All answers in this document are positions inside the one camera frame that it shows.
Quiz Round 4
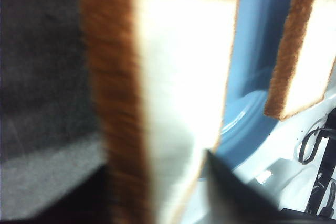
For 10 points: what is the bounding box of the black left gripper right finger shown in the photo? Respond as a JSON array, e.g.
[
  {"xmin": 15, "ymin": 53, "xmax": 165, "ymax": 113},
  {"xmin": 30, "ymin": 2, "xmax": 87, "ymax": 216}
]
[{"xmin": 206, "ymin": 150, "xmax": 335, "ymax": 223}]

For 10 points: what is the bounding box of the black cable on base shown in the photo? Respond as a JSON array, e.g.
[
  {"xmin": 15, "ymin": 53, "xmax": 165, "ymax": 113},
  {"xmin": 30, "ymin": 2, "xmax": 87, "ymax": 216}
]
[{"xmin": 299, "ymin": 126, "xmax": 336, "ymax": 165}]

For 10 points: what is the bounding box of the bread slice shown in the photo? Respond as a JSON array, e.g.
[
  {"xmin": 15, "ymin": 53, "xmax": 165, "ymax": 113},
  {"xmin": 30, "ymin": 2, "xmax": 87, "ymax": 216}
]
[
  {"xmin": 264, "ymin": 0, "xmax": 335, "ymax": 121},
  {"xmin": 80, "ymin": 0, "xmax": 240, "ymax": 223}
]

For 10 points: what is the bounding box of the blue plate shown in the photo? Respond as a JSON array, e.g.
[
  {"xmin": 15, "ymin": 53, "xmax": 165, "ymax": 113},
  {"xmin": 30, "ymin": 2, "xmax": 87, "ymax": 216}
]
[{"xmin": 216, "ymin": 0, "xmax": 291, "ymax": 169}]

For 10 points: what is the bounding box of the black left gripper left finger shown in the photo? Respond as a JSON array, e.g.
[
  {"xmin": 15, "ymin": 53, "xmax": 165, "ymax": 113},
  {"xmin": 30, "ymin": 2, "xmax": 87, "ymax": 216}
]
[{"xmin": 0, "ymin": 165, "xmax": 116, "ymax": 224}]

